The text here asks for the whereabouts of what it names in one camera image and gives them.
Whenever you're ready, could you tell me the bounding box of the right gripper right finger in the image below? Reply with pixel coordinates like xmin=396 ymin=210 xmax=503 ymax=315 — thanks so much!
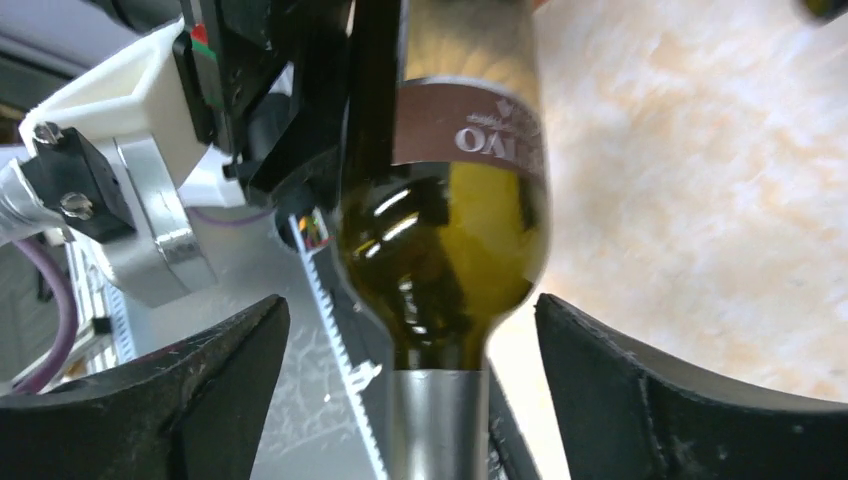
xmin=535 ymin=294 xmax=847 ymax=479

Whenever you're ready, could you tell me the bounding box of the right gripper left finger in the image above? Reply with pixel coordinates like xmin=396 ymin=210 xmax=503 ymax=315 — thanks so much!
xmin=1 ymin=295 xmax=290 ymax=479

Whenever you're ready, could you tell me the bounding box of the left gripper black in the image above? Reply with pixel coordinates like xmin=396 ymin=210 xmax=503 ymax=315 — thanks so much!
xmin=86 ymin=0 xmax=402 ymax=200

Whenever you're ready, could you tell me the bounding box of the brown label wine bottle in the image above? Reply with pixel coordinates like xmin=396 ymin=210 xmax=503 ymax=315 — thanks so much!
xmin=329 ymin=0 xmax=552 ymax=480

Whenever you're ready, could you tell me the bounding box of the white label wine bottle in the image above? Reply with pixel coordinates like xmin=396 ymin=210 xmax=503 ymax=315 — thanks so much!
xmin=796 ymin=0 xmax=848 ymax=25

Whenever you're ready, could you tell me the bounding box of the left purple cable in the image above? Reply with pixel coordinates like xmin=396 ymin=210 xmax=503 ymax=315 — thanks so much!
xmin=9 ymin=205 xmax=273 ymax=395

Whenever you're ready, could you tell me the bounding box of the white toothed cable strip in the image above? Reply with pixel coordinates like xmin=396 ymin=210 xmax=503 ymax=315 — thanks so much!
xmin=287 ymin=214 xmax=388 ymax=480

